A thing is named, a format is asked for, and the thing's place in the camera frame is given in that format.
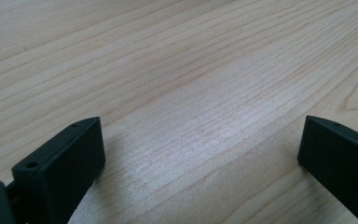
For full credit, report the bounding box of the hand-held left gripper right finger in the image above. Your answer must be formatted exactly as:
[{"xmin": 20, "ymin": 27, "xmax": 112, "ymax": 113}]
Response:
[{"xmin": 296, "ymin": 114, "xmax": 358, "ymax": 224}]

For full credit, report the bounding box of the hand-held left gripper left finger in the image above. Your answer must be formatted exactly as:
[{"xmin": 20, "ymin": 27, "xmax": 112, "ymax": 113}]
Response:
[{"xmin": 11, "ymin": 116, "xmax": 107, "ymax": 224}]

